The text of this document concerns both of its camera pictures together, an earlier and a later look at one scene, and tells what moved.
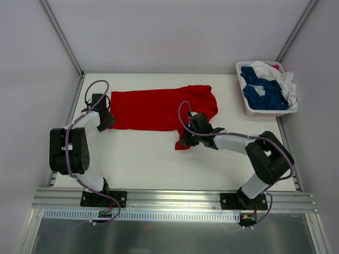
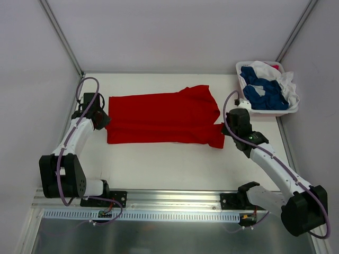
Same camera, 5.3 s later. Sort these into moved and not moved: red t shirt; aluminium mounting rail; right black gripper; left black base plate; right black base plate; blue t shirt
Moved: red t shirt; right black gripper
Not moved: right black base plate; left black base plate; aluminium mounting rail; blue t shirt
